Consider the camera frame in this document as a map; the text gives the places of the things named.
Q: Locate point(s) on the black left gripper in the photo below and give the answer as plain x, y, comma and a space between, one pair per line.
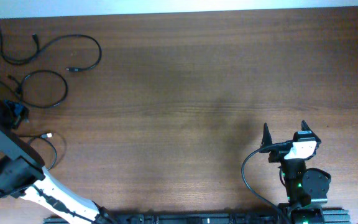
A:
18, 114

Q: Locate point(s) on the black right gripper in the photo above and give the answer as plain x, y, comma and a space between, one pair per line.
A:
275, 153

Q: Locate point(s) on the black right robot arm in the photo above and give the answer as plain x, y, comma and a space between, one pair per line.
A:
306, 188

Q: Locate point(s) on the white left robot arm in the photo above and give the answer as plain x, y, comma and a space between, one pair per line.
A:
23, 174

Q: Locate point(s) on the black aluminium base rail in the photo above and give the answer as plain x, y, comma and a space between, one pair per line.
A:
207, 217

